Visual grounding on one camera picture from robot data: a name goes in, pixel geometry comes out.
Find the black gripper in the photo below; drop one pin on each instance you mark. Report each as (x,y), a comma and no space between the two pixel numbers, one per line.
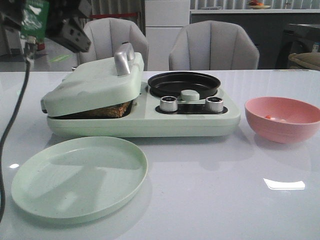
(57,20)

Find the bread slice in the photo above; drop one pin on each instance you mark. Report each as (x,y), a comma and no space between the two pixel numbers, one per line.
(113,111)

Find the pink plastic bowl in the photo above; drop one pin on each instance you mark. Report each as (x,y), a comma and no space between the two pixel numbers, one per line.
(292,121)

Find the mint green breakfast maker base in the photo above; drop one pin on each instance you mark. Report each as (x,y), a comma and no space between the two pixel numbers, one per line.
(144,121)

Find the red barrier belt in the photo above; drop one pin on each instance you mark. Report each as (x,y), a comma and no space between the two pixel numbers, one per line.
(116,15)

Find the left grey upholstered chair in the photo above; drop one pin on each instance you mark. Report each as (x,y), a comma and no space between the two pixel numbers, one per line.
(107,34)

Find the grey upholstered chair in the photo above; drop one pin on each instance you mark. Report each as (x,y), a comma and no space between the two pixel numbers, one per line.
(107,34)
(213,45)

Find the white refrigerator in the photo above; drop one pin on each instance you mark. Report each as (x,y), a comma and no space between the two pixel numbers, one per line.
(163,21)

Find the black round frying pan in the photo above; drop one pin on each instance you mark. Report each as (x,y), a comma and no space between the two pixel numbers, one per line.
(172,83)

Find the left silver control knob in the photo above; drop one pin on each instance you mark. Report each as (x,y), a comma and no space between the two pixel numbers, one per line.
(168,104)

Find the silver control knob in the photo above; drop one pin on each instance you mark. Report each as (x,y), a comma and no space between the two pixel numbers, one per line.
(168,104)
(214,104)

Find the right grey upholstered chair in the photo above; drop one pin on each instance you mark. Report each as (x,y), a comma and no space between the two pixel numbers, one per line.
(213,45)

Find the mint green round plate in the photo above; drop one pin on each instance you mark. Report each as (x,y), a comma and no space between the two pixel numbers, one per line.
(80,180)

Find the right silver control knob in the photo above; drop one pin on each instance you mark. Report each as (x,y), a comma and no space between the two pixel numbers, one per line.
(214,104)

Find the fruit plate on counter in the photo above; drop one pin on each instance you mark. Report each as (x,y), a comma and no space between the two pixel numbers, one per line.
(256,5)

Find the grey kitchen counter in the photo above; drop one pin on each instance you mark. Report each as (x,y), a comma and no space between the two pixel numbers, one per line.
(265,27)

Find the dark grey washing machine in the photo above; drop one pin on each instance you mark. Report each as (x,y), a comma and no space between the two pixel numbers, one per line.
(297,38)

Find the beige sofa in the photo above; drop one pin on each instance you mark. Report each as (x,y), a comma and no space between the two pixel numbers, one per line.
(308,60)

